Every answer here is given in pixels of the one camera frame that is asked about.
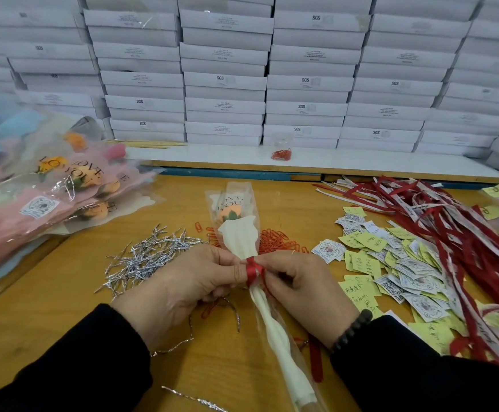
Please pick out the wooden sticks bundle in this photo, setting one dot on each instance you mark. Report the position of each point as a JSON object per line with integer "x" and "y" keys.
{"x": 146, "y": 144}

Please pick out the person's right hand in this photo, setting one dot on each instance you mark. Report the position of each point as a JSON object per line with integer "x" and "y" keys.
{"x": 305, "y": 292}

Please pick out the person's left hand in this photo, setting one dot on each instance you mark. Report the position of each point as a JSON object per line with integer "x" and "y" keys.
{"x": 189, "y": 287}

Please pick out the long white board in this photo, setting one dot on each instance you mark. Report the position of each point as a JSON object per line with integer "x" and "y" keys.
{"x": 387, "y": 164}

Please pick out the pile of orange paper clips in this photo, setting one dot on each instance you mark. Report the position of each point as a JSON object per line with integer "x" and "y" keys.
{"x": 275, "y": 240}

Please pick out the cream orange rose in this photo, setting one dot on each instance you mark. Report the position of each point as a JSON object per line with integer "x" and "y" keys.
{"x": 241, "y": 236}

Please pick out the pile of flowers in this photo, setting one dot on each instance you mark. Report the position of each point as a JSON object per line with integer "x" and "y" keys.
{"x": 26, "y": 210}

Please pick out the person's left forearm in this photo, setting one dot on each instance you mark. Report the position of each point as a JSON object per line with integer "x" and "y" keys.
{"x": 61, "y": 369}

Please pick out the person's right forearm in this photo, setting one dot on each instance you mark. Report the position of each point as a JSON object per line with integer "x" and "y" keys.
{"x": 421, "y": 373}

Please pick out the pile of silver twist ties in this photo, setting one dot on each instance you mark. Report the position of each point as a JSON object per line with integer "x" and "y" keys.
{"x": 146, "y": 257}

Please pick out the single red ribbon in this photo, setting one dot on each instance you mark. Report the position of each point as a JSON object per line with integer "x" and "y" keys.
{"x": 254, "y": 270}

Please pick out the pile of yellow white tags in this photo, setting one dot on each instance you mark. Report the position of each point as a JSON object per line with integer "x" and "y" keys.
{"x": 395, "y": 270}

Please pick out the wall of stacked white boxes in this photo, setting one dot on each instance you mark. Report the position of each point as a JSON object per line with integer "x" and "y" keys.
{"x": 232, "y": 73}

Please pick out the small bag of red clips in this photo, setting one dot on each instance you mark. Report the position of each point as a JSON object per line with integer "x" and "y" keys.
{"x": 281, "y": 155}

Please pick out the pile of red ribbons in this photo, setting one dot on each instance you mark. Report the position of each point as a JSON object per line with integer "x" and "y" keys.
{"x": 447, "y": 227}

